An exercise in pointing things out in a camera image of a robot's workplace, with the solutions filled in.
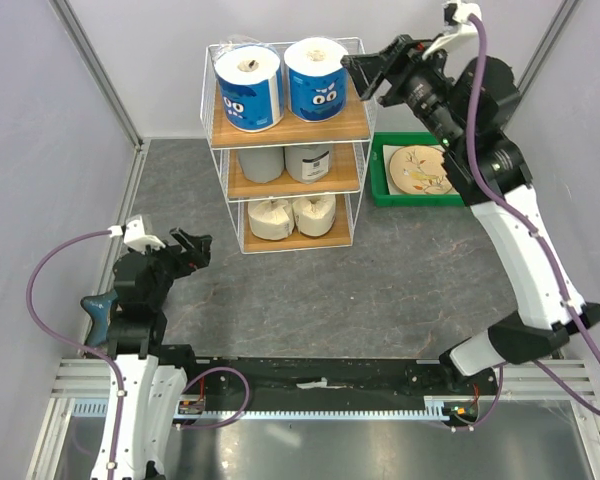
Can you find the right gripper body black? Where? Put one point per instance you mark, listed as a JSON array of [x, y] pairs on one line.
[[422, 83]]

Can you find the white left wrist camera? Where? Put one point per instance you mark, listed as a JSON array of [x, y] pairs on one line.
[[137, 234]]

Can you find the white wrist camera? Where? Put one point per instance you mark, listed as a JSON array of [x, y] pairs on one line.
[[137, 234], [458, 29]]

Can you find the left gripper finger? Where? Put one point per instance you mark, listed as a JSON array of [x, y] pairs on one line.
[[187, 241], [202, 246]]

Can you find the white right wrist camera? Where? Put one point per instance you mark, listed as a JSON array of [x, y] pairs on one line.
[[458, 29]]

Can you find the blue grey cable duct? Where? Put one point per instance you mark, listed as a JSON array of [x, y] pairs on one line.
[[433, 410]]

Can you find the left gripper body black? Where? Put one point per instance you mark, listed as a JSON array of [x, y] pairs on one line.
[[169, 264]]

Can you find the blue roll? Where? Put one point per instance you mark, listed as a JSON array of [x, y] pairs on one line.
[[250, 79], [317, 81]]

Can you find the aluminium frame rail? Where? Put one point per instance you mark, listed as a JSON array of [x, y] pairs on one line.
[[90, 378]]

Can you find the grey paper towel roll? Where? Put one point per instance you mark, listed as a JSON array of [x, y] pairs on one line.
[[308, 163]]

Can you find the white wire wooden shelf rack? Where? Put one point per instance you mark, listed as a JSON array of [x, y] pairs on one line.
[[350, 133]]

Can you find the decorated ceramic plate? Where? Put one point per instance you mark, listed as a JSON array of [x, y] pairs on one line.
[[420, 170]]

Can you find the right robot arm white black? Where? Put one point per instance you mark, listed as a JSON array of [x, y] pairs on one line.
[[466, 117]]

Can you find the cream roll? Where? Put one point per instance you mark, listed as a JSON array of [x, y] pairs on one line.
[[271, 219], [314, 215]]

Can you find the green plastic tray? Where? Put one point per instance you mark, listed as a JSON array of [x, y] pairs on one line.
[[379, 178]]

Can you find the blue star shaped dish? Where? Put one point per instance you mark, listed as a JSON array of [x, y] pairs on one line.
[[98, 308]]

